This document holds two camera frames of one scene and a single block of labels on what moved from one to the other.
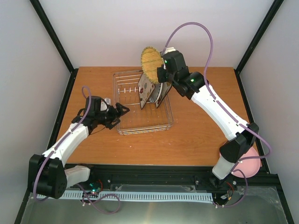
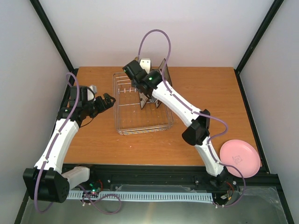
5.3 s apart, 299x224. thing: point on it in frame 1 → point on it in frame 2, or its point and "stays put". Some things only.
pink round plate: [251, 166] stays put
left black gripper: [116, 116] → [102, 106]
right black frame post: [273, 10] stays put
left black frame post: [53, 35] stays put
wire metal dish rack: [125, 87] stays put
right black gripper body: [161, 79] → [135, 84]
